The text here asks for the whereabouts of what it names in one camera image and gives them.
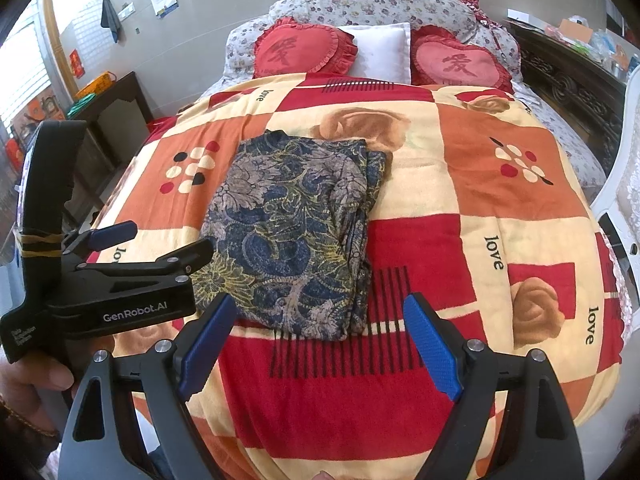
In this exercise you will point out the red orange printed blanket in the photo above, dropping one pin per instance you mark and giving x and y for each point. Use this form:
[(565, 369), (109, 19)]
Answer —
[(425, 240)]

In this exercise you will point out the orange and green bundle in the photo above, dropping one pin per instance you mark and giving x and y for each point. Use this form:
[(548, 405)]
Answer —
[(92, 87)]

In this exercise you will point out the dark wooden side table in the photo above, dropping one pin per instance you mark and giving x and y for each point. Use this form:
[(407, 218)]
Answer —
[(125, 105)]

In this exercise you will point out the red tassel ornament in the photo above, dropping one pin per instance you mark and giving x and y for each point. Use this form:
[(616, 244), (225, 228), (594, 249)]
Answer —
[(472, 5)]

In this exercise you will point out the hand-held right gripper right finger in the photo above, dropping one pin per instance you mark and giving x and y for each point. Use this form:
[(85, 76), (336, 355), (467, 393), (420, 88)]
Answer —
[(432, 350)]

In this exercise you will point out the pile of assorted small goods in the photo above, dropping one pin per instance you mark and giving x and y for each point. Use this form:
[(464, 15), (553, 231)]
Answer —
[(595, 40)]

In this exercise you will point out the dark carved wooden cabinet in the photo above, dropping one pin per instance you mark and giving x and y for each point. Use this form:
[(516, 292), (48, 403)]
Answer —
[(565, 80)]

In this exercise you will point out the white ornate chair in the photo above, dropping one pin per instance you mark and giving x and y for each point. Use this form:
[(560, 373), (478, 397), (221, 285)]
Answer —
[(630, 185)]

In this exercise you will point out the white square pillow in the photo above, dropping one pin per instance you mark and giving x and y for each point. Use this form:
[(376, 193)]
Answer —
[(380, 50)]

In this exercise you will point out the dark hanging cloth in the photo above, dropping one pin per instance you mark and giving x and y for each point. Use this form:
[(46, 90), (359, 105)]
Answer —
[(111, 20)]

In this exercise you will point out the person's left hand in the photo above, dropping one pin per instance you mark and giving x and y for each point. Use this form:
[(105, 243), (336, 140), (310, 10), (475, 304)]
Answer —
[(35, 375)]

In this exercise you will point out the window with white blinds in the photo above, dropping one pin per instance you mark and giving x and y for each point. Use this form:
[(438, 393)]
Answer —
[(25, 75)]

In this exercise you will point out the person's right hand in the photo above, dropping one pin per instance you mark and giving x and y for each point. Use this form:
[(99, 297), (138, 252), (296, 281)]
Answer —
[(322, 475)]

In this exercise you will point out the red heart-shaped pillow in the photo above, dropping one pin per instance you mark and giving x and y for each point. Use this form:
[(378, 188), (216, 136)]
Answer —
[(295, 50), (460, 62)]

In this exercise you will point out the red wall sticker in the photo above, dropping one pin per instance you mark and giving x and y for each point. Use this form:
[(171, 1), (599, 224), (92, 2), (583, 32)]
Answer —
[(78, 64)]

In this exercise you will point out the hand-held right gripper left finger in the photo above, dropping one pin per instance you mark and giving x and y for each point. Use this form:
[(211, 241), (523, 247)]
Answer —
[(207, 345)]

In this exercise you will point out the white wall switch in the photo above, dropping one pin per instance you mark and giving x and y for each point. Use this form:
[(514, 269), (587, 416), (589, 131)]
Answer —
[(129, 10)]

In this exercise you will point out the floral patterned garment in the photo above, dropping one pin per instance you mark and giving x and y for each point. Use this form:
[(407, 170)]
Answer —
[(290, 230)]

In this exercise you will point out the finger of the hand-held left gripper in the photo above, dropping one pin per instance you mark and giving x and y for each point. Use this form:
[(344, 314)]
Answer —
[(190, 255), (115, 232)]

